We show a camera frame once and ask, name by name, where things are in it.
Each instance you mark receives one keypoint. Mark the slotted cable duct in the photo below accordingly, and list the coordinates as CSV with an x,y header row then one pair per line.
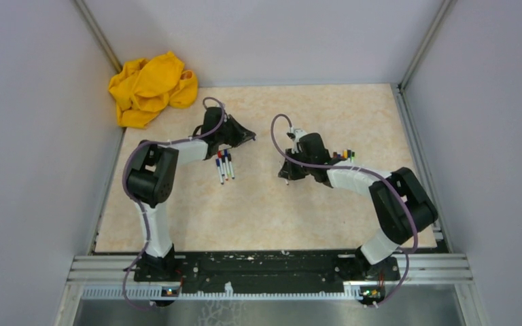
x,y
161,293

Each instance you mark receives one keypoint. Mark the red capped white marker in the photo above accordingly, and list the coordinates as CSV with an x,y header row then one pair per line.
x,y
222,165

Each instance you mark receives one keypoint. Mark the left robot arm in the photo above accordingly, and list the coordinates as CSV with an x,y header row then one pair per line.
x,y
149,175

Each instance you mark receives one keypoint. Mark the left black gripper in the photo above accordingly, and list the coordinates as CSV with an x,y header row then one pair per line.
x,y
242,134

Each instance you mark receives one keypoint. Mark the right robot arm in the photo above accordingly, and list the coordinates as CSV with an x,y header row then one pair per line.
x,y
402,205

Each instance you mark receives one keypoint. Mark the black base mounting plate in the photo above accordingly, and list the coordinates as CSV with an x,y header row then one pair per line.
x,y
247,284

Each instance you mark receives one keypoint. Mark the aluminium frame rail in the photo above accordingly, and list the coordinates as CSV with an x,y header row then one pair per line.
x,y
420,268

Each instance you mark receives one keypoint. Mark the blue capped white marker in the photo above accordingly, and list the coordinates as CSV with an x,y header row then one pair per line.
x,y
220,170

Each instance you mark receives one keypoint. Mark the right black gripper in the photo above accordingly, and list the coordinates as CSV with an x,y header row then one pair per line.
x,y
288,172

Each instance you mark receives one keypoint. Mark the yellow crumpled cloth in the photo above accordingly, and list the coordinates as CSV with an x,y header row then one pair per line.
x,y
145,87

